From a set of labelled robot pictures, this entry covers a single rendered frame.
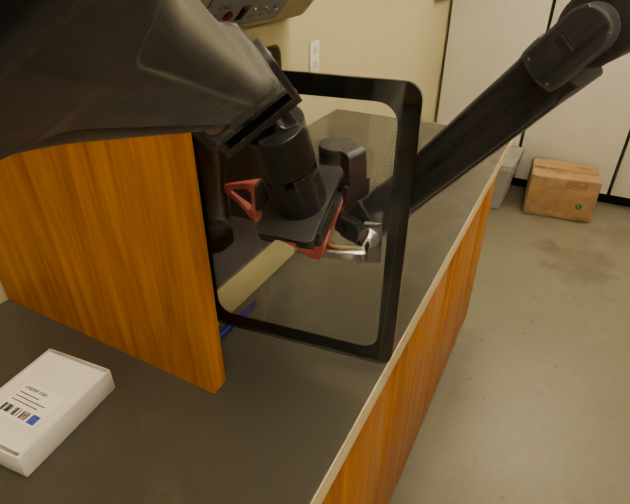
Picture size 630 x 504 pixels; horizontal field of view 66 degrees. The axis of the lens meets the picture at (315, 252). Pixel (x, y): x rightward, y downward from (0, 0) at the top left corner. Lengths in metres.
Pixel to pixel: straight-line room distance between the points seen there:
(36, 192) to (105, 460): 0.38
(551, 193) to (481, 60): 1.01
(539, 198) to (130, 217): 3.04
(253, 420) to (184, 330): 0.16
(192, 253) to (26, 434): 0.32
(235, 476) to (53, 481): 0.23
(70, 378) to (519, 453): 1.56
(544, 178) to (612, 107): 0.60
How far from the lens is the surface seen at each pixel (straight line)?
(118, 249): 0.71
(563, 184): 3.43
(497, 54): 3.65
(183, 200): 0.57
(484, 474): 1.88
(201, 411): 0.75
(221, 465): 0.69
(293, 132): 0.43
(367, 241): 0.59
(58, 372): 0.82
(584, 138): 3.72
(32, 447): 0.74
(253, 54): 0.34
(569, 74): 0.46
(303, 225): 0.49
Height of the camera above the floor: 1.51
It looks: 32 degrees down
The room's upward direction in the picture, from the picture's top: straight up
